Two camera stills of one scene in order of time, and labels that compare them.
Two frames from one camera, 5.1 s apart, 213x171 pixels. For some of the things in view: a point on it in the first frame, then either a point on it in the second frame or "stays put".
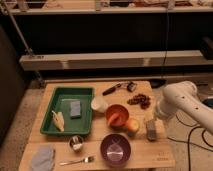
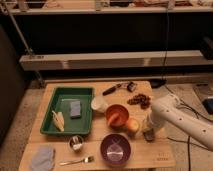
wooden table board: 94,125 stays put
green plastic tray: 60,102 stays put
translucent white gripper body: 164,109 to 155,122
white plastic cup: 99,103 stays put
